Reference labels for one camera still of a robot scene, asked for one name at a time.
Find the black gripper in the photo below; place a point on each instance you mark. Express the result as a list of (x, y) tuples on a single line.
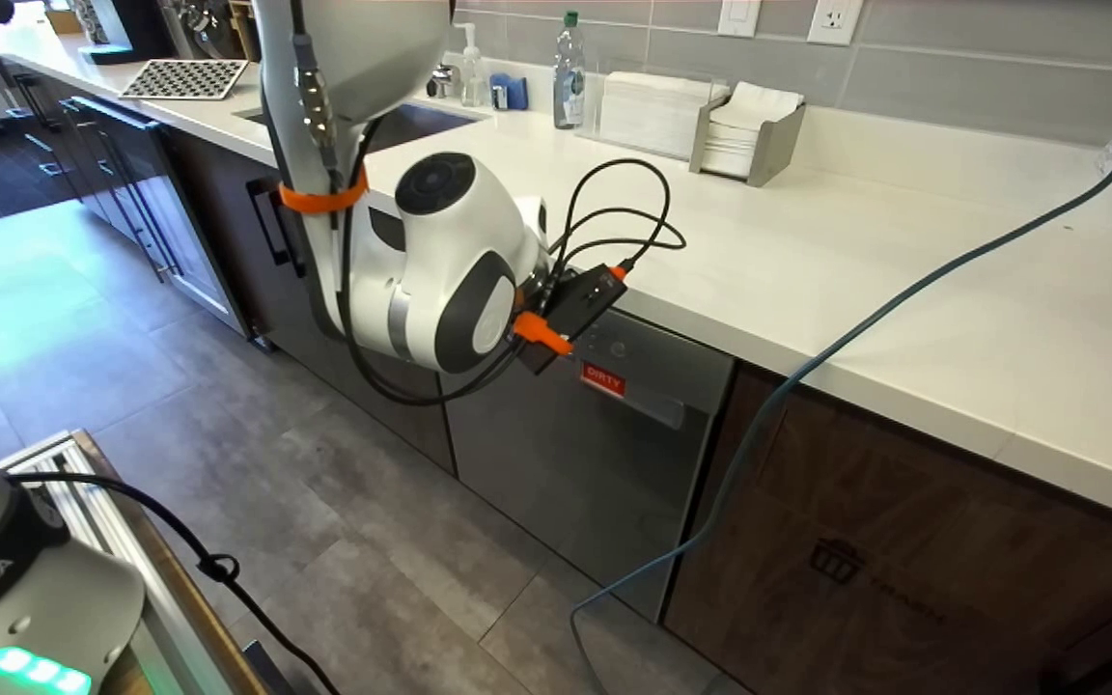
[(544, 365)]

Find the stainless steel dishwasher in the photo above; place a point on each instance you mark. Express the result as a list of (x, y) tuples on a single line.
[(606, 487)]

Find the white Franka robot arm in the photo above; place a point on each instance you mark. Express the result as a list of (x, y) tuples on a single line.
[(440, 258)]

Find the red label sticker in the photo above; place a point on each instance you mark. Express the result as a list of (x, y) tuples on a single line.
[(603, 382)]

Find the white paper towel stack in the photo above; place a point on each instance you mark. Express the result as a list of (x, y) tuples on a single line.
[(654, 118)]

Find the blue sponge cloth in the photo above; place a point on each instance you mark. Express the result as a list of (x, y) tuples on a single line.
[(507, 95)]

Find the clear water bottle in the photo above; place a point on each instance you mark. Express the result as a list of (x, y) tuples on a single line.
[(570, 84)]

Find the chrome faucet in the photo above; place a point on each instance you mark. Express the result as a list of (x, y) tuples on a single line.
[(440, 84)]

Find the grey napkin holder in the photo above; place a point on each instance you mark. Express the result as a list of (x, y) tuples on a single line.
[(776, 150)]

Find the white napkins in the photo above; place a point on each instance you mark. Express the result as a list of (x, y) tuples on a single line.
[(742, 109)]

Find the dark sink base cabinet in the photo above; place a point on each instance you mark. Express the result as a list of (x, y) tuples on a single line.
[(221, 218)]

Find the glass door undercounter fridge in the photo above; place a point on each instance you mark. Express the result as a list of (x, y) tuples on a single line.
[(154, 218)]

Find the brown wood base cabinet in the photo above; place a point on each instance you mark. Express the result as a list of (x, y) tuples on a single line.
[(942, 567)]

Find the striped dish drying mat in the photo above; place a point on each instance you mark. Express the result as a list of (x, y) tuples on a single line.
[(181, 78)]

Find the wood edged robot table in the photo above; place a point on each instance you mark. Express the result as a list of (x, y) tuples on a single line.
[(107, 514)]

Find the black countertop appliance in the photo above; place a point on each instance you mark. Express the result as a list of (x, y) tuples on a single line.
[(134, 28)]

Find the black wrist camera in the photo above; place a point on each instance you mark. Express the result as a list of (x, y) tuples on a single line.
[(584, 290)]

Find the white wall outlet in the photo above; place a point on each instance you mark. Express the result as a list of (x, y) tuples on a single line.
[(834, 20), (740, 17)]

